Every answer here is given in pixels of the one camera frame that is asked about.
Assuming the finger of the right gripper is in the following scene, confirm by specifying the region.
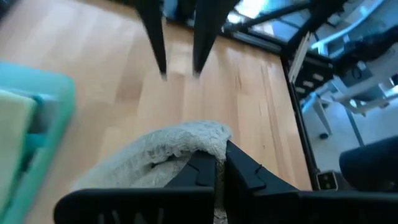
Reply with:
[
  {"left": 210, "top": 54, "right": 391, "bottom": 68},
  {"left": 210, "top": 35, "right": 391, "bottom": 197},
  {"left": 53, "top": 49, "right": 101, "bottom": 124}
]
[
  {"left": 133, "top": 0, "right": 168, "bottom": 76},
  {"left": 192, "top": 0, "right": 241, "bottom": 75}
]

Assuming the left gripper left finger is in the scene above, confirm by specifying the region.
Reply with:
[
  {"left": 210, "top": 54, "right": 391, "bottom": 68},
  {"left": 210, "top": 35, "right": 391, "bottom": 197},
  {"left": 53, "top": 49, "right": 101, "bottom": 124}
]
[{"left": 53, "top": 151, "right": 218, "bottom": 224}]

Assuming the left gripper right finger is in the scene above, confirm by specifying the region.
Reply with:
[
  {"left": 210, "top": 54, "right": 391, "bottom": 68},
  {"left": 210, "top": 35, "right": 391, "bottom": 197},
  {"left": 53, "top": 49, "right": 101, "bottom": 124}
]
[{"left": 224, "top": 140, "right": 398, "bottom": 224}]

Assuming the grey waffle microfiber towel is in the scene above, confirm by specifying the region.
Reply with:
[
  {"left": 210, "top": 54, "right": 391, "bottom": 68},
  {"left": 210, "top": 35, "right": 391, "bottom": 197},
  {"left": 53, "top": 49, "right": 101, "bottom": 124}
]
[{"left": 71, "top": 120, "right": 233, "bottom": 224}]

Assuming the green microfiber towel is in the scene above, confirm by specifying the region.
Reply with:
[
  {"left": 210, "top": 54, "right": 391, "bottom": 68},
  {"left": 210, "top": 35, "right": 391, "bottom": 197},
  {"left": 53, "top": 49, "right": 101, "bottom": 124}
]
[{"left": 0, "top": 89, "right": 38, "bottom": 214}]

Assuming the silver aluminium bar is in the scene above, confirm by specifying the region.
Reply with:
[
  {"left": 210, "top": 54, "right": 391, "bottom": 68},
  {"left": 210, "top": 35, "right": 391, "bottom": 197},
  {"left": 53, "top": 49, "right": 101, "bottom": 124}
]
[{"left": 287, "top": 30, "right": 312, "bottom": 84}]

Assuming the black office chair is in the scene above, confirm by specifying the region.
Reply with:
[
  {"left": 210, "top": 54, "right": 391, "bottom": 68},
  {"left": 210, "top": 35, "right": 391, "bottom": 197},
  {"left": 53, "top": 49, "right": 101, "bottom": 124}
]
[{"left": 338, "top": 135, "right": 398, "bottom": 192}]

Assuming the teal translucent plastic bin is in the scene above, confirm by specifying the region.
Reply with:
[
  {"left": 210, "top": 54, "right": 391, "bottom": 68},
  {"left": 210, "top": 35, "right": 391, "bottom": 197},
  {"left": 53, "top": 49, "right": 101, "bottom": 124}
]
[{"left": 0, "top": 60, "right": 77, "bottom": 224}]

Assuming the black drawer unit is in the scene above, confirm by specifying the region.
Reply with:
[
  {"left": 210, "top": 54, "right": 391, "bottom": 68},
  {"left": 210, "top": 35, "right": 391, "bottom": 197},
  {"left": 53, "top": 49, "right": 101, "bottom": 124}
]
[{"left": 292, "top": 57, "right": 335, "bottom": 100}]

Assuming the white desk frame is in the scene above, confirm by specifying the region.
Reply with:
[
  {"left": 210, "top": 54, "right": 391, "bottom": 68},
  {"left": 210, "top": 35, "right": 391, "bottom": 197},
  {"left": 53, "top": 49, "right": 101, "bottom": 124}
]
[{"left": 301, "top": 0, "right": 398, "bottom": 147}]

